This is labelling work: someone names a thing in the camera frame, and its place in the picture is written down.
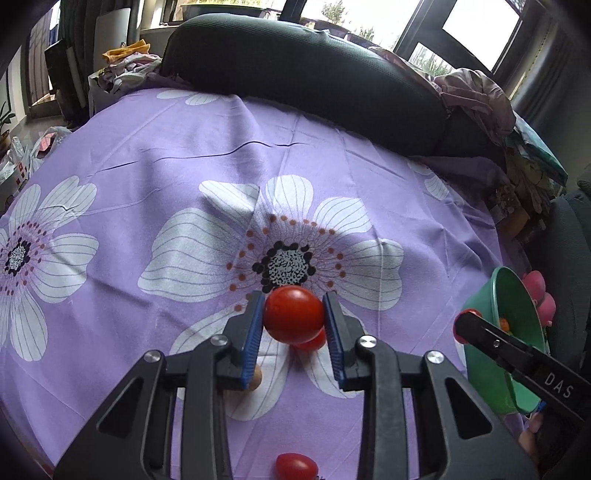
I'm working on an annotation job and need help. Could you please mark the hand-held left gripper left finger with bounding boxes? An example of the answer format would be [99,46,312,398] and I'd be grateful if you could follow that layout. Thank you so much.
[53,291,266,480]

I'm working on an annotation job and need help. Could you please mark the clear snack bag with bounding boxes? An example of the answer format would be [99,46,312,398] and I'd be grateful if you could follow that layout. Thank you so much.
[489,185,532,241]

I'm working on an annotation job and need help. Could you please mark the white panel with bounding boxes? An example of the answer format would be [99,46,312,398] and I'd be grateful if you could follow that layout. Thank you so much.
[95,8,132,51]

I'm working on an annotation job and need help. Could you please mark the black framed window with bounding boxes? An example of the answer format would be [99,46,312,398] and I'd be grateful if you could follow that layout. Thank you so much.
[259,0,550,84]

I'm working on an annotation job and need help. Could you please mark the pink rounded object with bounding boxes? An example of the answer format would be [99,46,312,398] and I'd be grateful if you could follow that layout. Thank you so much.
[522,270,557,330]

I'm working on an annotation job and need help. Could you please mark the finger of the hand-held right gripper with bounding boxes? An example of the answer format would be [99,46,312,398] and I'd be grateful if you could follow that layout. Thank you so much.
[456,313,548,374]

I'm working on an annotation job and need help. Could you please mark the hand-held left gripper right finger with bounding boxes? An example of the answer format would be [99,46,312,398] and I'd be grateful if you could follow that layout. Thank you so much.
[322,292,541,480]

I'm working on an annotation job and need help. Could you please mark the white plastic bag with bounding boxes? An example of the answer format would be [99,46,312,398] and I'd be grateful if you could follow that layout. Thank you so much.
[0,127,72,186]

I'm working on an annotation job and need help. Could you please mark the green plastic bowl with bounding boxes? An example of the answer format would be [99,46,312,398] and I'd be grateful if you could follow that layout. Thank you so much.
[462,267,548,415]

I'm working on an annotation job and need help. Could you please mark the yellow cloth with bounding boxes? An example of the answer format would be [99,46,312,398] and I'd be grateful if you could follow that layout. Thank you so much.
[102,41,151,63]

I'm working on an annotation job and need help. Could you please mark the teal patterned blanket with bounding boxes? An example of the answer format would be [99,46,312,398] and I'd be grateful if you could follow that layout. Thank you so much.
[503,115,568,214]

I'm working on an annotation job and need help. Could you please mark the patterned clothes pile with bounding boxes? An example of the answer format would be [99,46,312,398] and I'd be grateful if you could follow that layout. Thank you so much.
[90,52,162,93]

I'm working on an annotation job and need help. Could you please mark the red cherry tomato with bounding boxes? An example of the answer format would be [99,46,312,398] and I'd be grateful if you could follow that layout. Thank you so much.
[291,330,328,352]
[276,453,319,480]
[454,309,483,345]
[263,285,325,344]

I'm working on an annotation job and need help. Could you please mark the dark grey ribbed cushion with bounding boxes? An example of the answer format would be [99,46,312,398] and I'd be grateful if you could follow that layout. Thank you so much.
[434,115,509,163]
[159,13,451,158]
[538,191,591,462]

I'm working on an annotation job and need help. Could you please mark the potted green plant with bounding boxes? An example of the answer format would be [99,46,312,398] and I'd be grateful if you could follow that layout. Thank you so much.
[0,102,16,154]

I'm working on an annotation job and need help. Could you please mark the purple floral bed sheet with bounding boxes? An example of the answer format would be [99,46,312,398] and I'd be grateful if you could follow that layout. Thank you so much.
[0,88,532,480]

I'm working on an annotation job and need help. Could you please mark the pink crumpled cloth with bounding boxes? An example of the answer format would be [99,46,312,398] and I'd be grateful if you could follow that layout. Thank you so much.
[434,68,516,145]

